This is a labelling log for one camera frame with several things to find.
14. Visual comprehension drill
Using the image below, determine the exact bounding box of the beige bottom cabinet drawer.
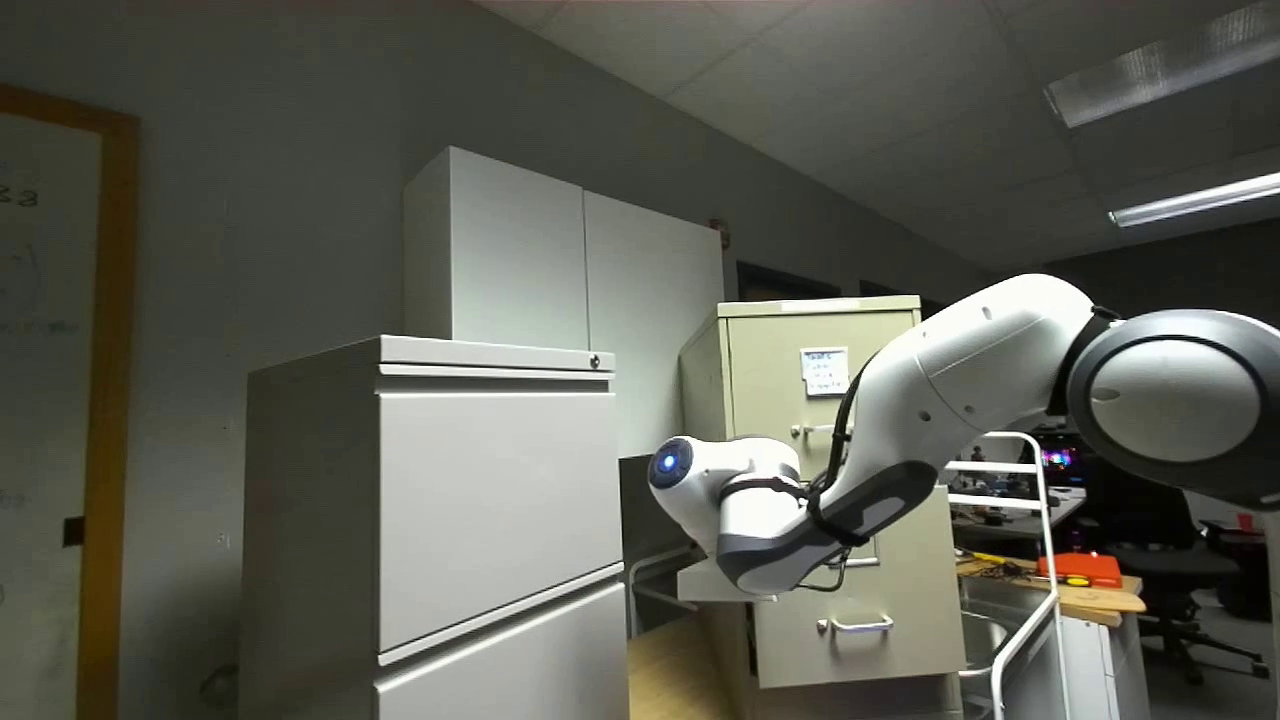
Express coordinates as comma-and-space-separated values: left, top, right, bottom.
744, 492, 969, 697

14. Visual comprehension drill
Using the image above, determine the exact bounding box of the beige labelled cabinet drawer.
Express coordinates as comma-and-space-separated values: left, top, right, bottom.
721, 309, 937, 455

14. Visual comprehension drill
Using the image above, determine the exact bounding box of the white paper drawer label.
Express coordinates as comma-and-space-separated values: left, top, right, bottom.
794, 345, 854, 399

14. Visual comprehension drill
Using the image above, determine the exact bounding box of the beige metal file cabinet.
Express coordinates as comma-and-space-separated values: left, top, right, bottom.
674, 293, 972, 699

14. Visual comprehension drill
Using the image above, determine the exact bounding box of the tall white storage cabinet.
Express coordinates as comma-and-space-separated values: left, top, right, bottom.
401, 142, 731, 463

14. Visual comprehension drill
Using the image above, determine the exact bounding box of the grey lateral file cabinet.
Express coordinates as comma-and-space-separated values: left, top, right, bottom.
236, 331, 634, 720

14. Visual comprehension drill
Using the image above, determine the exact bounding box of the orange tool box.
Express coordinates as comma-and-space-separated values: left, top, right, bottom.
1030, 548, 1128, 596

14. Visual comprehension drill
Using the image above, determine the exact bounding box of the wooden work table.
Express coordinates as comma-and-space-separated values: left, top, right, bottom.
957, 548, 1153, 631

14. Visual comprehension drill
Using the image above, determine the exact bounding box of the wood-framed whiteboard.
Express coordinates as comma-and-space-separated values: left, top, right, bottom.
0, 82, 144, 720

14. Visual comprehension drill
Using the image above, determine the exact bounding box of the black office chair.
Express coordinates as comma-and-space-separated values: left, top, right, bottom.
1093, 455, 1272, 691

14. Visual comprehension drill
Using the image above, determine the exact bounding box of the narrow ceiling light strip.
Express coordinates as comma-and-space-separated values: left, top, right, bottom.
1103, 168, 1280, 234

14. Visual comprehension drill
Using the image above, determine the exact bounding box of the wide ceiling light panel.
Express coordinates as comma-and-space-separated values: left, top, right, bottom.
1041, 0, 1280, 132

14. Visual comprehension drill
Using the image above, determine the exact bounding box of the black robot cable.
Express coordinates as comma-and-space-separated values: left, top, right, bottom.
794, 389, 871, 553

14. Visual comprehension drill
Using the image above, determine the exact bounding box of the white metal tube frame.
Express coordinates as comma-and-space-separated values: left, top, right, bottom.
938, 425, 1073, 720

